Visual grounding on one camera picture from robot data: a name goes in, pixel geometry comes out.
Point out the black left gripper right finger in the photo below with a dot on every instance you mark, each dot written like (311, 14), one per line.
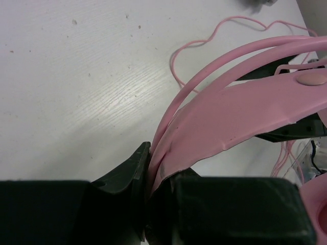
(190, 209)

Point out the pink headphones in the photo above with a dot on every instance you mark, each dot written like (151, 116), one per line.
(250, 91)

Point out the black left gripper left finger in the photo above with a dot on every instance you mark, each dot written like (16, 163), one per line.
(109, 210)

